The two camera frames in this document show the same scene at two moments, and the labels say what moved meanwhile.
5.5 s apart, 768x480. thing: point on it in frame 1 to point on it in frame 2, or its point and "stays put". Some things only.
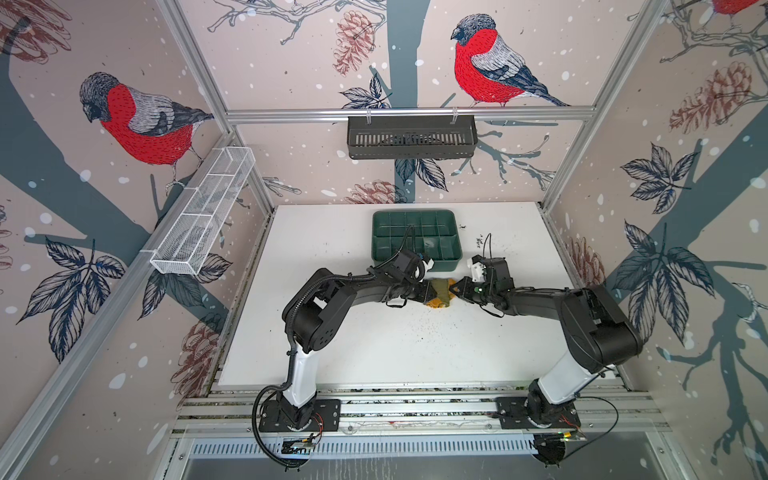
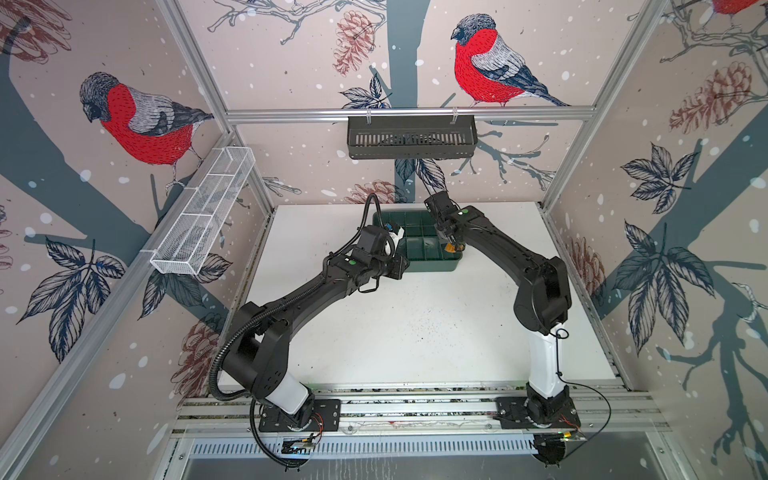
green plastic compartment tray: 434,234 stays put
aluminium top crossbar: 463,114 stays put
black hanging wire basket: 412,137 stays put
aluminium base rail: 410,410 stays put
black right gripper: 465,290 to 438,225
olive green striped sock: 442,289 to 450,248
